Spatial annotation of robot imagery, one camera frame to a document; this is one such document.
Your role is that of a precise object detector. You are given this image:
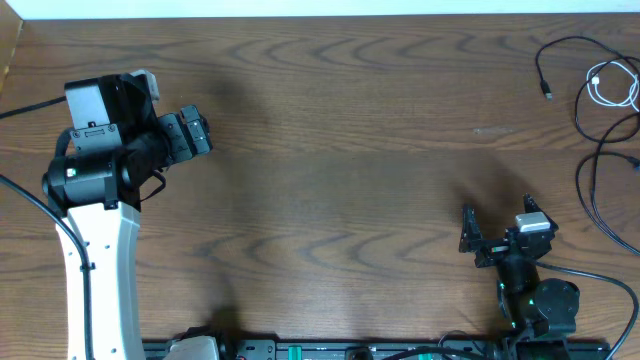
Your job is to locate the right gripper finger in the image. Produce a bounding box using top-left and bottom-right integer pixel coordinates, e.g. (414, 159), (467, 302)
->
(459, 204), (483, 253)
(523, 193), (559, 232)

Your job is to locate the thin black cable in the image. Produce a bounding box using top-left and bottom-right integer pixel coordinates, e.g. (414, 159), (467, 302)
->
(574, 112), (640, 257)

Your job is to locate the white usb cable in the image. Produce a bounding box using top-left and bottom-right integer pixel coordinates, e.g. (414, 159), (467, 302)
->
(585, 59), (640, 112)

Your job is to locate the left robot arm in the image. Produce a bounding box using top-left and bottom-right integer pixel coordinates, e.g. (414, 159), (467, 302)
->
(42, 70), (213, 359)

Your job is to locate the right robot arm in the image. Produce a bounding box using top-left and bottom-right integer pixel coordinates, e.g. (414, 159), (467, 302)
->
(459, 194), (580, 359)

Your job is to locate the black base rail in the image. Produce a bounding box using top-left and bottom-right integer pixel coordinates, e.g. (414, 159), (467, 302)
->
(143, 337), (610, 360)

